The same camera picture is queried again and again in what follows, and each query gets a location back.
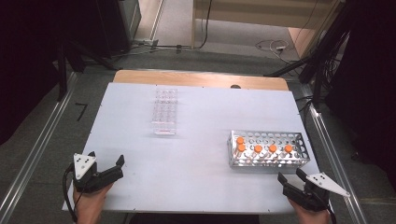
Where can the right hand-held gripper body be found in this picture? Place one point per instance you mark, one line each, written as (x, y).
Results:
(314, 196)

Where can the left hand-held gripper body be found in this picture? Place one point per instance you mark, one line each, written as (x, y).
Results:
(83, 165)

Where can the perforated metal tube rack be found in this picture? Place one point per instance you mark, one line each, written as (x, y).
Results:
(267, 160)

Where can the clear plastic tube rack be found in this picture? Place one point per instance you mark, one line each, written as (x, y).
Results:
(165, 109)

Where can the person's right hand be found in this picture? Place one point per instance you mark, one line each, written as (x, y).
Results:
(311, 216)

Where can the person's left hand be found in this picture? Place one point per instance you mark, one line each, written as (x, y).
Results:
(90, 205)

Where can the black metal stand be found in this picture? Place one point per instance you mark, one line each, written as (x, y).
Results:
(62, 74)

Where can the person's dark clothing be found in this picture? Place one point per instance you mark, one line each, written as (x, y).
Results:
(193, 219)

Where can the white table board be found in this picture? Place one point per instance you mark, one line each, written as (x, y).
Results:
(202, 109)

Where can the dark table grommet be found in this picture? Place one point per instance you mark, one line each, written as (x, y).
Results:
(235, 86)

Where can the wooden table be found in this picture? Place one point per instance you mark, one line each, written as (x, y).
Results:
(186, 79)

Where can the dark curtain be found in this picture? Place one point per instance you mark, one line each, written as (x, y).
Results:
(25, 62)
(373, 77)

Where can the black cabinet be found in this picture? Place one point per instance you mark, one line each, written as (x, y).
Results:
(115, 25)

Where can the beige wooden furniture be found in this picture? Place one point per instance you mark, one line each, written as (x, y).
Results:
(249, 12)

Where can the aluminium floor rail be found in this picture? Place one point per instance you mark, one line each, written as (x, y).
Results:
(46, 124)
(320, 130)

